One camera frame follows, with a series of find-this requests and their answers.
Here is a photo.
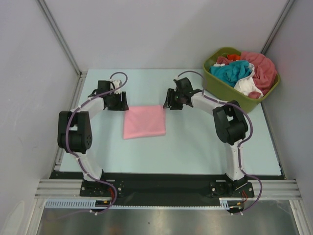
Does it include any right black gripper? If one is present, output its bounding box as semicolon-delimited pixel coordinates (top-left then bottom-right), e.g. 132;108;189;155
163;88;183;111

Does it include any pink t shirt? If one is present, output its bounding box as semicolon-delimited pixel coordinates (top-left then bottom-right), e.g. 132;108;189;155
123;105;166;140

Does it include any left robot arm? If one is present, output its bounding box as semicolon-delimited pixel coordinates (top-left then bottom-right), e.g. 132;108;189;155
57;79;129;196

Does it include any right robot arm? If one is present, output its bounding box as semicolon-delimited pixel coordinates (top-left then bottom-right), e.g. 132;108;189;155
163;77;248;196

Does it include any olive green plastic bin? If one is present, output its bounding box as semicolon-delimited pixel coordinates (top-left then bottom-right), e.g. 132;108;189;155
203;47;281;113

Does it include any teal t shirt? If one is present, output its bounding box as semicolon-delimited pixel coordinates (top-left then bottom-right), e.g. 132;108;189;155
209;60;254;88

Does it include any orange t shirt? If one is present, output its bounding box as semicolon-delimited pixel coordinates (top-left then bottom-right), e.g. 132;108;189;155
226;54;240;61

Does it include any white t shirt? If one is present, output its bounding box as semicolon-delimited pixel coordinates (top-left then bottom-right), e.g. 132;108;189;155
217;63;264;99

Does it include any coral red t shirt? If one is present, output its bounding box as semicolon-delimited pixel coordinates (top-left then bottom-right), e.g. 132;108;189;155
209;51;277;99

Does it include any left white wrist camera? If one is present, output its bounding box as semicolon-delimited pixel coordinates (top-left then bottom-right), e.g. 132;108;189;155
110;80;123;94

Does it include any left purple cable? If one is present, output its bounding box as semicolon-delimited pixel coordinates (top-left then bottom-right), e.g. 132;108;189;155
46;71;128;217

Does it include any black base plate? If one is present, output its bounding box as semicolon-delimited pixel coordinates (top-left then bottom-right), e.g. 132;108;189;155
49;171;284;206

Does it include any aluminium frame rail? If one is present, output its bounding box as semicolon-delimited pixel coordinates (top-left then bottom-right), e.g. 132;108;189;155
35;179;302;200

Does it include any white slotted cable duct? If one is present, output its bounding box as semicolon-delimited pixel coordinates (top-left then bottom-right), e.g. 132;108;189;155
45;199;234;210

